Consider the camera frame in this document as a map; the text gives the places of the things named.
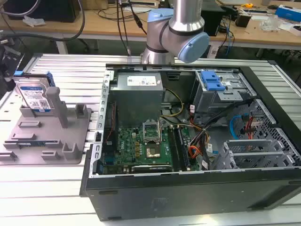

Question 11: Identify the hard disk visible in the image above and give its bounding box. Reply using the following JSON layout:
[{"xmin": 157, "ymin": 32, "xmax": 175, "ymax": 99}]
[{"xmin": 13, "ymin": 71, "xmax": 56, "ymax": 113}]

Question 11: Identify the silver disk bay cage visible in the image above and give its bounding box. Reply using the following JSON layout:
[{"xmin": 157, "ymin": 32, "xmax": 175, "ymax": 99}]
[{"xmin": 190, "ymin": 70, "xmax": 257, "ymax": 123}]

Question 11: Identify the clear plastic bag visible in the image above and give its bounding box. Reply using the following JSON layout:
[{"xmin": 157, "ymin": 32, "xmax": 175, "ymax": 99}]
[{"xmin": 22, "ymin": 15, "xmax": 46, "ymax": 26}]

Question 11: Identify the grey parts rack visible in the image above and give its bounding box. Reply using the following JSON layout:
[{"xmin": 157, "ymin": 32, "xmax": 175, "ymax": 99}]
[{"xmin": 0, "ymin": 86, "xmax": 94, "ymax": 166}]

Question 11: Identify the RAM stick on rack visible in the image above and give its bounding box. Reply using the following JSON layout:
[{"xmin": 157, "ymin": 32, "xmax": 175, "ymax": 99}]
[{"xmin": 16, "ymin": 140, "xmax": 47, "ymax": 146}]

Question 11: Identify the wooden desk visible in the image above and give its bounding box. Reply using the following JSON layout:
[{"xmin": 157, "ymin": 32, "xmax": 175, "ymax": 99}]
[{"xmin": 0, "ymin": 7, "xmax": 301, "ymax": 57}]

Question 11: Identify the grey power supply unit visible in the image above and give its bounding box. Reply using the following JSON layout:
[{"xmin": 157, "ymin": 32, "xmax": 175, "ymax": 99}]
[{"xmin": 108, "ymin": 72, "xmax": 166, "ymax": 128}]

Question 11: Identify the socket cover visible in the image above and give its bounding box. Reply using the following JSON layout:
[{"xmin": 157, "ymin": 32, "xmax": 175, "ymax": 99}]
[{"xmin": 142, "ymin": 120, "xmax": 161, "ymax": 145}]

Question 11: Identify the green motherboard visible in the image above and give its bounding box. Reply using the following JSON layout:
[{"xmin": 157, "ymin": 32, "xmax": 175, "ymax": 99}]
[{"xmin": 101, "ymin": 126, "xmax": 200, "ymax": 174}]

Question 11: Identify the CPU socket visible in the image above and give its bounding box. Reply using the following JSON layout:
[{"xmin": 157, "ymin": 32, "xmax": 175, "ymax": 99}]
[{"xmin": 145, "ymin": 145, "xmax": 163, "ymax": 160}]

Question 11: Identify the expansion slot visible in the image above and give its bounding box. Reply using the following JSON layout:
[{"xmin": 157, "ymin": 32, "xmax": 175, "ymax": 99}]
[{"xmin": 131, "ymin": 164, "xmax": 173, "ymax": 172}]

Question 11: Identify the RAM slot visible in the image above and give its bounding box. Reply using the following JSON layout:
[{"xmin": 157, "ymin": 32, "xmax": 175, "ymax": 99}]
[{"xmin": 167, "ymin": 126, "xmax": 191, "ymax": 172}]

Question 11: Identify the blue drive bay latch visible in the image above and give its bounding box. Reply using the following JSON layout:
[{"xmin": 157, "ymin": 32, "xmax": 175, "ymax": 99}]
[{"xmin": 200, "ymin": 70, "xmax": 227, "ymax": 92}]

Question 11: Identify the black open PC case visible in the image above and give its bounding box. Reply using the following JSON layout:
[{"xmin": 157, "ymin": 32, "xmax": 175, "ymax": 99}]
[{"xmin": 79, "ymin": 63, "xmax": 301, "ymax": 222}]

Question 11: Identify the black box on desk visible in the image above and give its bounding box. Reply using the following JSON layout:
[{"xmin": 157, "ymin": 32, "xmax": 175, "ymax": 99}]
[{"xmin": 235, "ymin": 10, "xmax": 253, "ymax": 27}]

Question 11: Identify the blue white box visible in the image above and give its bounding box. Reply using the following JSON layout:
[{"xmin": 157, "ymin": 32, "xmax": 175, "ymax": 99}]
[{"xmin": 274, "ymin": 4, "xmax": 301, "ymax": 23}]

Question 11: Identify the thick grey cable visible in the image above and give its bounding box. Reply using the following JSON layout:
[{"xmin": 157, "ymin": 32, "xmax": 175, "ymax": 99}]
[{"xmin": 0, "ymin": 0, "xmax": 86, "ymax": 43}]

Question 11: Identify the black hanging cable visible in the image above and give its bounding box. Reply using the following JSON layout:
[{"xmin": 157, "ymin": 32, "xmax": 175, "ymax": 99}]
[{"xmin": 116, "ymin": 0, "xmax": 132, "ymax": 56}]

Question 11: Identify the yellow black power wire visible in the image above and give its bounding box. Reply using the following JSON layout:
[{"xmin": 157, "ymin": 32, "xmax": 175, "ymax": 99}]
[{"xmin": 160, "ymin": 88, "xmax": 185, "ymax": 118}]

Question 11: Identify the orange wire bundle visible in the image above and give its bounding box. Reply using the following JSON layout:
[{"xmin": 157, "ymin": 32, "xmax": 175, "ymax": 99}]
[{"xmin": 188, "ymin": 127, "xmax": 212, "ymax": 163}]

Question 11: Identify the blue SATA wire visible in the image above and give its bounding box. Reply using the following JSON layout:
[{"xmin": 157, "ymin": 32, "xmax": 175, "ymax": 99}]
[{"xmin": 229, "ymin": 114, "xmax": 243, "ymax": 142}]

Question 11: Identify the red SATA wire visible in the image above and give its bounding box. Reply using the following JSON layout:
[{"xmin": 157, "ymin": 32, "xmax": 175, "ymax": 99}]
[{"xmin": 243, "ymin": 113, "xmax": 255, "ymax": 142}]

